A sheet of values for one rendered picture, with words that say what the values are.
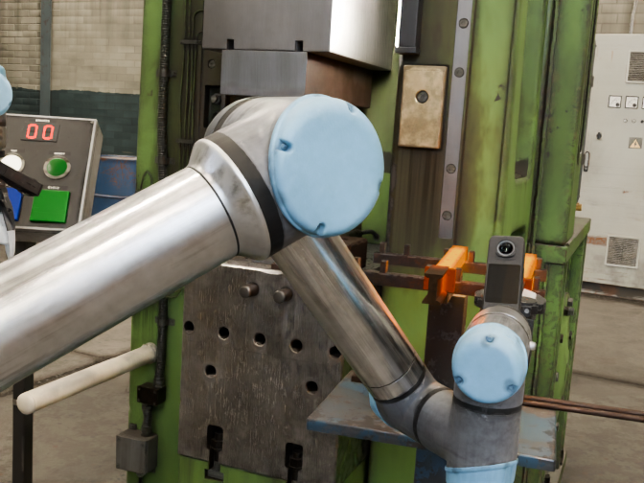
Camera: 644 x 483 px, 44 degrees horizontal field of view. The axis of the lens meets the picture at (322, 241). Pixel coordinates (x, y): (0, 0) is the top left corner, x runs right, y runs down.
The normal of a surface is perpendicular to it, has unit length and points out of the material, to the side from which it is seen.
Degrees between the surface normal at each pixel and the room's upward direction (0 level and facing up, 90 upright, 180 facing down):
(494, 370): 90
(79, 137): 60
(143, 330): 90
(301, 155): 87
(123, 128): 90
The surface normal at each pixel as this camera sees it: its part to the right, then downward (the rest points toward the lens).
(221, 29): -0.38, 0.11
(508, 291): -0.27, -0.44
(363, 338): 0.15, 0.41
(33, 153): 0.07, -0.37
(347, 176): 0.59, 0.09
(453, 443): -0.87, 0.01
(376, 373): -0.15, 0.56
